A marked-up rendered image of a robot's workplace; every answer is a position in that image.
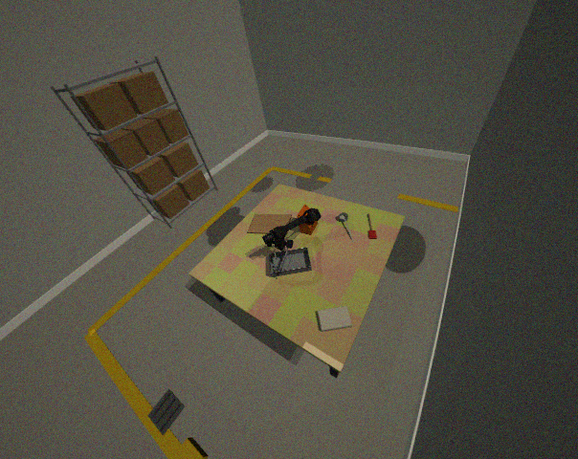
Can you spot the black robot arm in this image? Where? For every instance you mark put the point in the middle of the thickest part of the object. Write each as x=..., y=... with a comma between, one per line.
x=279, y=232

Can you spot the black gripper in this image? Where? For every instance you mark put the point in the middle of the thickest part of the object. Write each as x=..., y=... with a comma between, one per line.
x=280, y=244

